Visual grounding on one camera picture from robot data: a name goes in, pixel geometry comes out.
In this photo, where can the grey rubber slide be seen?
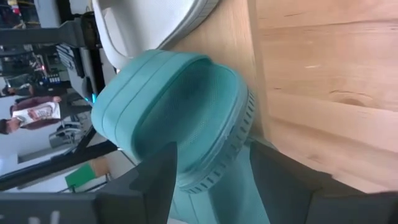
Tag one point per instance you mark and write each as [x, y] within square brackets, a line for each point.
[149, 25]

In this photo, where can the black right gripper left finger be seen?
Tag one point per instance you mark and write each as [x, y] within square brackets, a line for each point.
[146, 199]

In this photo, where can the person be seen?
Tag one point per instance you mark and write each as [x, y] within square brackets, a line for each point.
[18, 90]
[37, 115]

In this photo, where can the dark grey beam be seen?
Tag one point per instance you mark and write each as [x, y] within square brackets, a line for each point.
[37, 34]

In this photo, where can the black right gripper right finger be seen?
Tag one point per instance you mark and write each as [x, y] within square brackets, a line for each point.
[311, 202]

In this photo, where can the black aluminium table frame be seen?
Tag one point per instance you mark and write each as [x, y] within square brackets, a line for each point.
[62, 164]

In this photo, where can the teal rubber slide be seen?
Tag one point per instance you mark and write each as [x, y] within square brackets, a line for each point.
[124, 102]
[230, 202]

